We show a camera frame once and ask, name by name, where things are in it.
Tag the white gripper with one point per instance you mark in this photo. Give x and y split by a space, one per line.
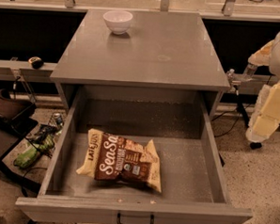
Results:
269 117

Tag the brown sea salt chip bag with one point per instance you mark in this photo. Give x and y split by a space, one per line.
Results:
117 158

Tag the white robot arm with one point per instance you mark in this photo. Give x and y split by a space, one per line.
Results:
274 68

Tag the open grey top drawer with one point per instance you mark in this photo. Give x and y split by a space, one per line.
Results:
193 185

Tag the grey cabinet counter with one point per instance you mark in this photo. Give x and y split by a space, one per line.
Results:
160 50

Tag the green snack bag on floor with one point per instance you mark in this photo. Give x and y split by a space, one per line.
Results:
35 149

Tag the black tripod stand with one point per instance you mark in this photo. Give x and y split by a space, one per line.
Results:
241 110

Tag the clear plastic water bottle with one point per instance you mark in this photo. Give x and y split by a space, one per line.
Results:
247 75

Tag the white ceramic bowl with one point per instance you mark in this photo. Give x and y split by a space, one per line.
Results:
118 21

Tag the soda can on floor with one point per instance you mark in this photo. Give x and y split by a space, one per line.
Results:
58 119

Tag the dark chair at left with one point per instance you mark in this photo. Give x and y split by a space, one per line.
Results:
15 123

